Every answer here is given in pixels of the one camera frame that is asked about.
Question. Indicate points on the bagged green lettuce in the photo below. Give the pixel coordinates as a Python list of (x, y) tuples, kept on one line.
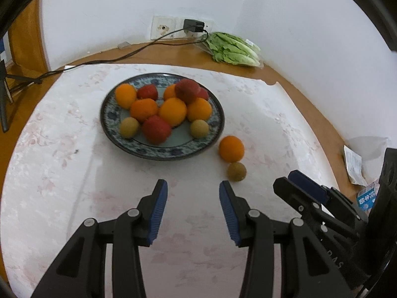
[(231, 49)]

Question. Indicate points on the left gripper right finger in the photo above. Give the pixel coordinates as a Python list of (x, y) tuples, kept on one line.
[(306, 268)]

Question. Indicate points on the blue white patterned plate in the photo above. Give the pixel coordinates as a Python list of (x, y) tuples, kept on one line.
[(180, 144)]

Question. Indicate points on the white wall outlet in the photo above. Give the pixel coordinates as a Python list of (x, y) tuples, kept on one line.
[(181, 34)]

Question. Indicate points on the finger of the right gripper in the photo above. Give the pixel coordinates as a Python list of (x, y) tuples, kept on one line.
[(336, 203), (309, 208)]

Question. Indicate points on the large front orange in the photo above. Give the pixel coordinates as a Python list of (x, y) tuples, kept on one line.
[(169, 92)]

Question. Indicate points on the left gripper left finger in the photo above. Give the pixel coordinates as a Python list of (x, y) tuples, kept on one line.
[(78, 269)]

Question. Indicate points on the black power adapter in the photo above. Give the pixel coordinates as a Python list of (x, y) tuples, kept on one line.
[(194, 26)]

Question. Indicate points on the blue white packet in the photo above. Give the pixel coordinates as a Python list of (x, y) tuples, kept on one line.
[(366, 197)]

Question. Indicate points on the small grey block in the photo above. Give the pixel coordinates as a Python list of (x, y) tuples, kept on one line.
[(123, 45)]

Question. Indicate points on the black tripod stand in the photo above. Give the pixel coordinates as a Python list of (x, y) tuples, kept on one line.
[(6, 93)]

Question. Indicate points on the red apple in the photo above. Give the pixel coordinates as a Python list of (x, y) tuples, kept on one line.
[(203, 93), (187, 90), (156, 130), (147, 92)]

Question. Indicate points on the white wall socket plate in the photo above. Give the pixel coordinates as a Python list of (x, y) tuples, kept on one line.
[(161, 26)]

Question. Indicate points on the brown kiwi back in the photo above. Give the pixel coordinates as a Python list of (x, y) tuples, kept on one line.
[(236, 172)]

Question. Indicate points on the white paper packet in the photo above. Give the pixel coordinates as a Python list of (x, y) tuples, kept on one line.
[(353, 164)]

